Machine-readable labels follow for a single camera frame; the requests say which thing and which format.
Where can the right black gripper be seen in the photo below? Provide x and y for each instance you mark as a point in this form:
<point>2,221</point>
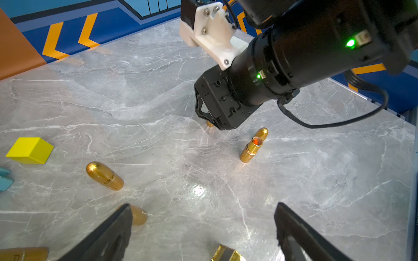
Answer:
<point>216,102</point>

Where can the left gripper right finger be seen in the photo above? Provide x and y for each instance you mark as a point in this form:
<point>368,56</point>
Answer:
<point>297,238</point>

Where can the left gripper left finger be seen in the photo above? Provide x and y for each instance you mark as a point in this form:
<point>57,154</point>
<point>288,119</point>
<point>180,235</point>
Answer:
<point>108,242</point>

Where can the gold lipstick cap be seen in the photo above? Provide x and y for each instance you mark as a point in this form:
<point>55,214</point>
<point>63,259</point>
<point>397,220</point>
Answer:
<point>262,133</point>

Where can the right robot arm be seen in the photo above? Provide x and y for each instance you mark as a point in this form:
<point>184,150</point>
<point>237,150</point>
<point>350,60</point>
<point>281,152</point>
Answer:
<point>303,42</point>

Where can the square gold black lipstick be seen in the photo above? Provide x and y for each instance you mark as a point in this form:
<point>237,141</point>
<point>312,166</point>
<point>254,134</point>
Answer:
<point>224,253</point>

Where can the yellow cube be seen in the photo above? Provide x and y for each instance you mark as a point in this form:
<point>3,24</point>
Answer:
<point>30,151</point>

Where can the blue owl toy cube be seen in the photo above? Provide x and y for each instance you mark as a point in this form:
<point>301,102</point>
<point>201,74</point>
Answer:
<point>5,181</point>

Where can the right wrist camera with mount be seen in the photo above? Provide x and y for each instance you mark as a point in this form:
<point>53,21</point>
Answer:
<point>205,24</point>

